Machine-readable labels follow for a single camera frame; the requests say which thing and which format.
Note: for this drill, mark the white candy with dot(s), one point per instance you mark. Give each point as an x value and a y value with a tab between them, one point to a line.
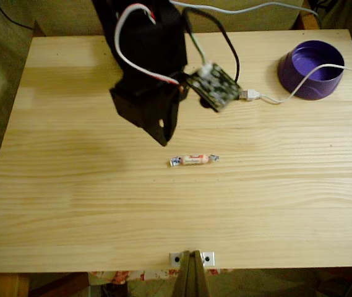
194	159

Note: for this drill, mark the purple plastic bowl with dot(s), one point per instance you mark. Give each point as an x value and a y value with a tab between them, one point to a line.
305	83

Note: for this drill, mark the brown wooden furniture piece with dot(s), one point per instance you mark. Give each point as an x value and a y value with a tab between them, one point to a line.
308	21

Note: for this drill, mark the light wooden table leg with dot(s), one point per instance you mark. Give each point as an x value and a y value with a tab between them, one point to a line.
7	284

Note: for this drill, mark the green camera circuit board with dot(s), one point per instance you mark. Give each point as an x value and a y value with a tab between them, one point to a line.
214	86

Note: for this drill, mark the silver metal bracket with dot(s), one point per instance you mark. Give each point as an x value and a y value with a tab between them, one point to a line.
208	258

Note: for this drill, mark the dark wooden post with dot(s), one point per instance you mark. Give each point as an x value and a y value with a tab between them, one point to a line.
191	278

